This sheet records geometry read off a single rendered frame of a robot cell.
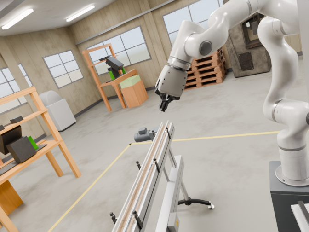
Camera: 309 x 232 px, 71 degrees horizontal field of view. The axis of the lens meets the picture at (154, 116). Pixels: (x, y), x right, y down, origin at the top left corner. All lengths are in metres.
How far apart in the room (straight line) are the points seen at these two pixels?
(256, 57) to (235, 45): 0.60
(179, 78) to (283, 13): 0.46
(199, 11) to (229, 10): 6.42
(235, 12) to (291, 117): 0.50
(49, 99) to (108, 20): 3.52
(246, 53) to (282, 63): 5.20
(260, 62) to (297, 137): 5.17
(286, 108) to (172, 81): 0.55
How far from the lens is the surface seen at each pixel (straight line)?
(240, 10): 0.91
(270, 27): 1.09
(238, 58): 6.34
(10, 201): 4.44
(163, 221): 1.72
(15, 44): 8.47
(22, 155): 3.74
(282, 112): 1.12
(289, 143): 1.20
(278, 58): 1.08
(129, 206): 1.34
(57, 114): 7.70
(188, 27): 0.80
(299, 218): 1.15
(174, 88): 0.82
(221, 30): 0.78
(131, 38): 8.30
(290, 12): 1.01
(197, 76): 6.55
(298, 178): 1.32
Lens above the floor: 1.73
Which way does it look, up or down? 19 degrees down
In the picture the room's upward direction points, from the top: 20 degrees counter-clockwise
